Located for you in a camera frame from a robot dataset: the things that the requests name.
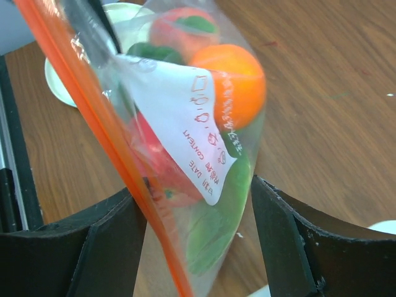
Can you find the fake watermelon slice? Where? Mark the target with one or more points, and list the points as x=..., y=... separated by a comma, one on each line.
x=212, y=227

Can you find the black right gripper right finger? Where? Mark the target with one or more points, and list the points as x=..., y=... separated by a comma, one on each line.
x=310, y=253

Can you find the clear orange zip top bag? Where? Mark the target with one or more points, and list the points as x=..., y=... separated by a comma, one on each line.
x=109, y=87

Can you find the fake red apple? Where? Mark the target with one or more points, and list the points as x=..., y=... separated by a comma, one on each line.
x=155, y=161

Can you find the fake orange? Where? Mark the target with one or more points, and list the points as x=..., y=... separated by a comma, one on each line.
x=239, y=81

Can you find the fake tomato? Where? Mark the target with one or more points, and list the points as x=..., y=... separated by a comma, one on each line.
x=186, y=30

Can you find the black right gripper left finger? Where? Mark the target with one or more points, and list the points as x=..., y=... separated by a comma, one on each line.
x=94, y=252

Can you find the fake green watermelon ball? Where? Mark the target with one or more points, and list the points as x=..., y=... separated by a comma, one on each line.
x=159, y=53

